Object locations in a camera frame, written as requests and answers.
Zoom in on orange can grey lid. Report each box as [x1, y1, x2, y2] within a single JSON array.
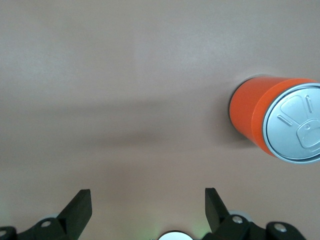
[[228, 76, 320, 166]]

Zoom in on brown table cover mat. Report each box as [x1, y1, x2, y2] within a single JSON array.
[[0, 0, 320, 240]]

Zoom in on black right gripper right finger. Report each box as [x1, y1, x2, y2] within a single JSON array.
[[201, 187, 307, 240]]

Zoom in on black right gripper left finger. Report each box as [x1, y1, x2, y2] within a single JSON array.
[[0, 189, 92, 240]]

